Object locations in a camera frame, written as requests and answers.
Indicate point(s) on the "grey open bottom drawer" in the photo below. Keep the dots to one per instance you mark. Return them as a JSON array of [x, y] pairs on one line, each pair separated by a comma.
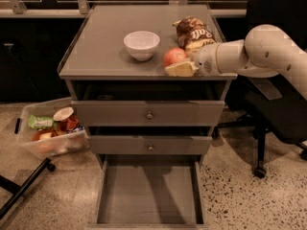
[[150, 192]]

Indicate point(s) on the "clear plastic storage bin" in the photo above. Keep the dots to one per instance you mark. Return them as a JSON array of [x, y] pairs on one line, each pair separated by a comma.
[[52, 141]]

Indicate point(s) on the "brown yellow chip bag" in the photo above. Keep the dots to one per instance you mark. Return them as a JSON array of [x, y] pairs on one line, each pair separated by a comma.
[[193, 34]]

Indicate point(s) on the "metal railing frame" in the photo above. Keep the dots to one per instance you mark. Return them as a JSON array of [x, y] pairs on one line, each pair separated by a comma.
[[96, 0]]

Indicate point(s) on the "red cup in bin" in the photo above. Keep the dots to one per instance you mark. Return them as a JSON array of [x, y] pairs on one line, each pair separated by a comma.
[[72, 122]]

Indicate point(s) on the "red apple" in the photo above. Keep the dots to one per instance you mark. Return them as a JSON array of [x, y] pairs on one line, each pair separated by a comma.
[[174, 55]]

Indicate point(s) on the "green snack packet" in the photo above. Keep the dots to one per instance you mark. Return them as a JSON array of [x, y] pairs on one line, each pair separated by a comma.
[[36, 122]]

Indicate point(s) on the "black office chair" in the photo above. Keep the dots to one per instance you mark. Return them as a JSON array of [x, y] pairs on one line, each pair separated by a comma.
[[272, 104]]

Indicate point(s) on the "white small bowl in bin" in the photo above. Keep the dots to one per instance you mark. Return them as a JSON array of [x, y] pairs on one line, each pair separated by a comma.
[[63, 114]]

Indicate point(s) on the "grey middle drawer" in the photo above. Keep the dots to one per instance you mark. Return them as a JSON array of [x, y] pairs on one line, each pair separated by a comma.
[[149, 140]]

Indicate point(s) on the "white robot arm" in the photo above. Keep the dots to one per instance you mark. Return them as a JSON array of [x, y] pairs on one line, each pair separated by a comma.
[[266, 51]]

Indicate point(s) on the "black wheeled stand leg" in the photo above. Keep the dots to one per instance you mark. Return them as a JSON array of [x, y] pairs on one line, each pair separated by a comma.
[[18, 190]]

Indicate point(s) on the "grey drawer cabinet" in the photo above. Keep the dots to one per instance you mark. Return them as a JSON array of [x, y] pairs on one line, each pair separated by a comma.
[[99, 52]]

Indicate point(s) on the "grey top drawer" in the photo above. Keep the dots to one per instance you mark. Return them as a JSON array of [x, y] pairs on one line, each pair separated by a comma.
[[109, 103]]

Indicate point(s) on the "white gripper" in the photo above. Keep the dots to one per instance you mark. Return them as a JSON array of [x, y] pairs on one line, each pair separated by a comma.
[[205, 60]]

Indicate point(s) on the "white ceramic bowl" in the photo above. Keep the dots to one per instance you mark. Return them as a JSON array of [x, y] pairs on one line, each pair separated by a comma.
[[141, 44]]

